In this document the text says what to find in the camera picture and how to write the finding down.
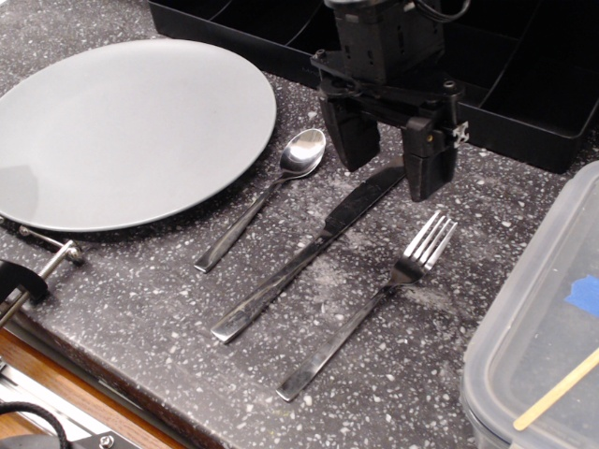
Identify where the silver table knife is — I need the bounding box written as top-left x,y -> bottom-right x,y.
211,157 -> 405,343

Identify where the metal bracket with screw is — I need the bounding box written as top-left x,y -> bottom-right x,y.
66,431 -> 139,449

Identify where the silver metal spoon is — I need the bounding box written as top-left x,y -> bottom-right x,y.
194,128 -> 327,273

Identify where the black divided organizer tray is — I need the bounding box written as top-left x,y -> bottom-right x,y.
150,1 -> 598,173

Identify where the grey round plate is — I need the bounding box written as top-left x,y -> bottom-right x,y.
1,39 -> 277,232

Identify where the clear plastic container lid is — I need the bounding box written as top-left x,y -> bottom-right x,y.
460,163 -> 598,448

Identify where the silver metal fork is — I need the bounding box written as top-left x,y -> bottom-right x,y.
276,211 -> 458,402

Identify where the wooden stick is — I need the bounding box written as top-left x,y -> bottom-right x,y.
513,349 -> 598,431

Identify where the blue tape piece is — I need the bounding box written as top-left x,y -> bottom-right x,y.
564,275 -> 599,317

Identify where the metal clamp with black knob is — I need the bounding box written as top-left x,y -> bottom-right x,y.
1,225 -> 83,327

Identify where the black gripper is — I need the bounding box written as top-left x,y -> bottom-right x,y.
312,1 -> 470,202

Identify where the black cable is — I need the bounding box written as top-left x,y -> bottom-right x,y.
0,399 -> 70,449

